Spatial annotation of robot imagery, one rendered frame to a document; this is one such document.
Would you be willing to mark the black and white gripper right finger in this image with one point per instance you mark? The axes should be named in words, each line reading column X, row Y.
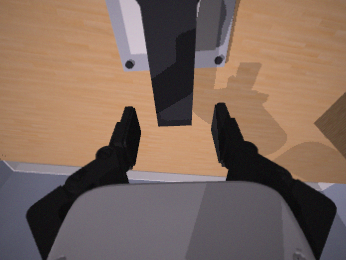
column 313, row 211

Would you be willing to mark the grey metal mounting plate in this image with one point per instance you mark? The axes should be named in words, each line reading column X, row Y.
column 203, row 59

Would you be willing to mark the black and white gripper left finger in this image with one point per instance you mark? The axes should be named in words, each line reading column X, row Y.
column 46, row 216

